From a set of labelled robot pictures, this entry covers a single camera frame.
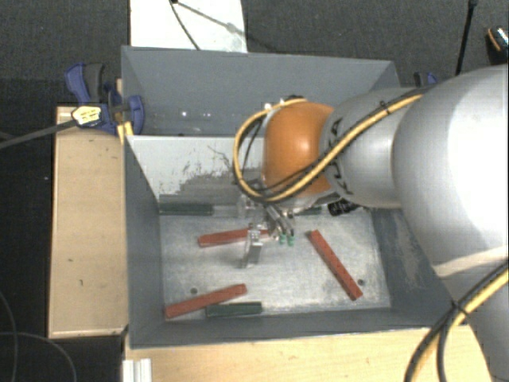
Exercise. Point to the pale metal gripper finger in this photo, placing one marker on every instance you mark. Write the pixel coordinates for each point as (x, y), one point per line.
(248, 255)
(257, 253)

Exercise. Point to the grey metal bin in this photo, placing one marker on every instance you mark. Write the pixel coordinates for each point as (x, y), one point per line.
(222, 261)

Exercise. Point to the red-brown flat block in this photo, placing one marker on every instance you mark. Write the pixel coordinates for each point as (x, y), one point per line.
(222, 238)
(336, 265)
(203, 301)

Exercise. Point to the dark green flat block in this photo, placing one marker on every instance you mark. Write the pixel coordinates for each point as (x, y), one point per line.
(234, 309)
(311, 211)
(186, 208)

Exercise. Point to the pale wood flat board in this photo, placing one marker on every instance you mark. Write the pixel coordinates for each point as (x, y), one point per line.
(87, 229)

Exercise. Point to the black cylinder on white bracket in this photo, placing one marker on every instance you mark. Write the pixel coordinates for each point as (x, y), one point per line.
(342, 207)

